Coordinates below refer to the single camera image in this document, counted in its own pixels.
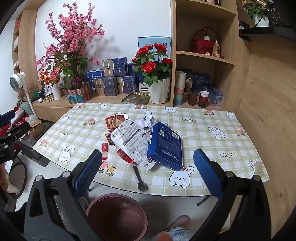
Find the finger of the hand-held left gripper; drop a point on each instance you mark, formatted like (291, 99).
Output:
(17, 131)
(7, 117)

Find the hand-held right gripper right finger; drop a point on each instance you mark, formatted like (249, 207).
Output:
(208, 173)

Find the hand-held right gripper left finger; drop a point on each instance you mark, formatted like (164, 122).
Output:
(87, 171)

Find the red lighter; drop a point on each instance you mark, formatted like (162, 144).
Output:
(105, 151)

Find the red foil wrapper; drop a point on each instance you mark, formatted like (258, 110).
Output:
(123, 156)

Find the dark blue carton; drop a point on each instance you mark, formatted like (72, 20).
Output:
(166, 148)

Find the brown plastic bin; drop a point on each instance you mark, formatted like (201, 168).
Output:
(115, 215)

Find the white printed plastic package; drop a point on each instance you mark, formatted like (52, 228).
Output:
(129, 139)

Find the person's left hand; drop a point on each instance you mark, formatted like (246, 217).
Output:
(2, 176)

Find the small cardboard box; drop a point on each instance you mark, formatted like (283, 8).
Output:
(37, 131)

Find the black case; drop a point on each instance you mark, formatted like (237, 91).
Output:
(32, 153)

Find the plaid bunny tablecloth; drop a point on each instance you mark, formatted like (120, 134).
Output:
(203, 139)

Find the white standing fan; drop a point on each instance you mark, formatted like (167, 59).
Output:
(16, 81)

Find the row of small brown bottles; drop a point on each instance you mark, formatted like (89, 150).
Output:
(48, 96)

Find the black plastic spork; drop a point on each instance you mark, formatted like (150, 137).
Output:
(136, 173)

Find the white vase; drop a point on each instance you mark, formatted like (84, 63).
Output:
(56, 92)

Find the crumpled red brown wrapping paper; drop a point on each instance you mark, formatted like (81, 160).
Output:
(113, 122)

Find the orange artificial flowers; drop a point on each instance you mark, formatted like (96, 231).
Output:
(49, 75)

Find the teal round ornament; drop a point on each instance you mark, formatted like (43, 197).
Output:
(72, 99)

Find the fuzzy blue pants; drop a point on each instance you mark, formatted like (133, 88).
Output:
(180, 235)

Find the striped planter basket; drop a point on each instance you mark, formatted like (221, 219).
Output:
(79, 91)

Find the red paper cup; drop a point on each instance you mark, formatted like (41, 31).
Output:
(203, 99)

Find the brown glass cup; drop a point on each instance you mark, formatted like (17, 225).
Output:
(193, 98)

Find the purple box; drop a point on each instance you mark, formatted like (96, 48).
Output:
(216, 96)

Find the crumpled white paper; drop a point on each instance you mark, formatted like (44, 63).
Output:
(148, 117)

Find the pastel paper cup stack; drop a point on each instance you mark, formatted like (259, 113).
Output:
(179, 97)

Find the blue gold gift box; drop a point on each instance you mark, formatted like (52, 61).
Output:
(126, 84)
(105, 87)
(114, 67)

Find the golden leaf tray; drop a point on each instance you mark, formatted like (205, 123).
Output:
(134, 98)

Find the dark blue moon gift box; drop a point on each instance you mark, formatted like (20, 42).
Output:
(198, 80)

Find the blue flat gift box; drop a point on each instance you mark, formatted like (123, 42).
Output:
(93, 75)

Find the white ribbed flower pot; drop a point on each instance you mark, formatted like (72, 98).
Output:
(159, 92)

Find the white blue round logo box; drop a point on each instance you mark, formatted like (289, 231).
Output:
(141, 87)

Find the pink blossom artificial tree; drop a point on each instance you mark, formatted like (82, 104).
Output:
(69, 34)

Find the small dark blue box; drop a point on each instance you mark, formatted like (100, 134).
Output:
(130, 69)

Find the clear soap bottle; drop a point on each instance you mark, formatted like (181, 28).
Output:
(216, 49)

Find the red rose plant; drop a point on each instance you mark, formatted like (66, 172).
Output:
(150, 62)

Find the red carry basket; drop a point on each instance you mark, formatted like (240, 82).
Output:
(201, 46)

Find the wooden shelf unit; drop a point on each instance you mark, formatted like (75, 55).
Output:
(231, 34)

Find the large white blue carton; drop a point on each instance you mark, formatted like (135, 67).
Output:
(148, 41)

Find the black counter shelf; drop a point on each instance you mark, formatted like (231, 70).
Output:
(266, 33)

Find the pink rose plant white pot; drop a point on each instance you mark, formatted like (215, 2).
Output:
(260, 19)

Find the clear drinking glass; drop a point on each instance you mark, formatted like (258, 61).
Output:
(275, 16)

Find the black folding table frame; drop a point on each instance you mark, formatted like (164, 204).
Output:
(203, 201)

